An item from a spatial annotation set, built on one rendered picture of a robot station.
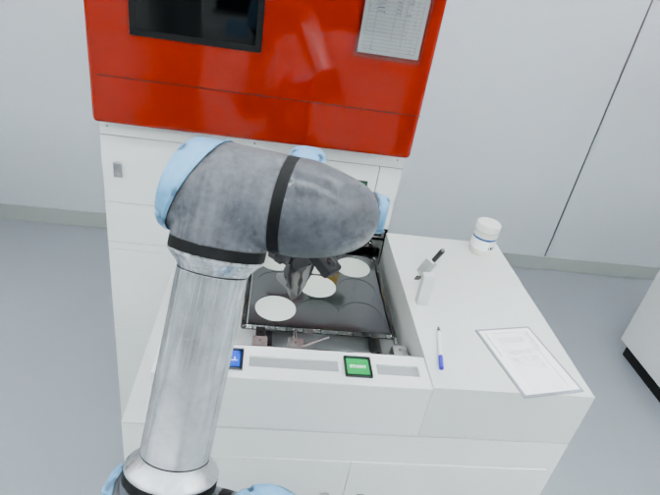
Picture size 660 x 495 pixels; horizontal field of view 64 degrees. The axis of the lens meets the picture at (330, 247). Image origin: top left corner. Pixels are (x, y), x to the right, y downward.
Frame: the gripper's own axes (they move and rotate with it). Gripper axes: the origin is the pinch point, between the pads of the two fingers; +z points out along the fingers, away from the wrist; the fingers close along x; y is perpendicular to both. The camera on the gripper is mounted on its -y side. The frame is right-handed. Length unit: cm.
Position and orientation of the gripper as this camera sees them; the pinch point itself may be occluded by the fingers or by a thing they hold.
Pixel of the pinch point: (296, 296)
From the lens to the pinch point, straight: 124.6
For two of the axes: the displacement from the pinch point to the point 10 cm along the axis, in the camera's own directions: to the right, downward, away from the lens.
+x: -6.4, 3.1, -7.0
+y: -7.5, -4.3, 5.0
